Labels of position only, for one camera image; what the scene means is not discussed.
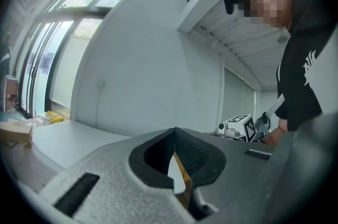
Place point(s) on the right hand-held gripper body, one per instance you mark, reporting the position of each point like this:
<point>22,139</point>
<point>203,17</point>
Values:
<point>241,125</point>

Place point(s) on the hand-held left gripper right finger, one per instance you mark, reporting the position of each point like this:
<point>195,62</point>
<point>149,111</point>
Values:
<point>232,178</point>

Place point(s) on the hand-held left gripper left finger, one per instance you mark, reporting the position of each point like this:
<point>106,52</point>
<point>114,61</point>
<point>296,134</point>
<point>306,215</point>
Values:
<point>113,191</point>

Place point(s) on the person's right forearm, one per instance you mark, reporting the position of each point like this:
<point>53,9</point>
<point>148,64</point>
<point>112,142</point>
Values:
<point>276,134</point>

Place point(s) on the crumpled grey bag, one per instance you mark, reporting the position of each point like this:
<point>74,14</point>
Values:
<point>262,123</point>

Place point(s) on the grey window blind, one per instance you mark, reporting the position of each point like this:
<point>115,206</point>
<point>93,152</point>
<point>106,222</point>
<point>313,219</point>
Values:
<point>239,96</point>

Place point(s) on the white table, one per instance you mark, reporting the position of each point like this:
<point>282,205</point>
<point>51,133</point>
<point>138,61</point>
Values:
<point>71,138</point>

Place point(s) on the black printed t-shirt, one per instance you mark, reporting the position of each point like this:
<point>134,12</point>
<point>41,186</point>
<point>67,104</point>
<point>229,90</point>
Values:
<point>303,54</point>

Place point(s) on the yellow packet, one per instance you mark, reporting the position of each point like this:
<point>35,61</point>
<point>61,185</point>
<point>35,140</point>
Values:
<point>54,116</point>

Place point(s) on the ceiling smoke detector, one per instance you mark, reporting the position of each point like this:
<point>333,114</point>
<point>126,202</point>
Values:
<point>283,37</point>

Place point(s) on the clear plastic bag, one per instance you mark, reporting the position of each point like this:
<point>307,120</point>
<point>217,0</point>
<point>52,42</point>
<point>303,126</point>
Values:
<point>33,122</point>

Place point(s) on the cardboard box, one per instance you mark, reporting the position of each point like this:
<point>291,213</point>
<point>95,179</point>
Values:
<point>16,133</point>

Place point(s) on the person's head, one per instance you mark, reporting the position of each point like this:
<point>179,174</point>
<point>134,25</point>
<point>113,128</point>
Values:
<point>269,1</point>

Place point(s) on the wooden cabinet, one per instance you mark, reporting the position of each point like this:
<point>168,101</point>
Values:
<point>9,92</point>

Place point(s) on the glass sliding door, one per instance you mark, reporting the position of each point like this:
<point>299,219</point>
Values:
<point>43,64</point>

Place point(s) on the white gripper camera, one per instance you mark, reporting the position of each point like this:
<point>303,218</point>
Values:
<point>222,126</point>

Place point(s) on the white wall socket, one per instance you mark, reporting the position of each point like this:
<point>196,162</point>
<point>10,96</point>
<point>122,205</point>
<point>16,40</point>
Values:
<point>101,83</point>

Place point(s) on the black head camera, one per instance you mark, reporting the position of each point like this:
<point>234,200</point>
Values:
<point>229,1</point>

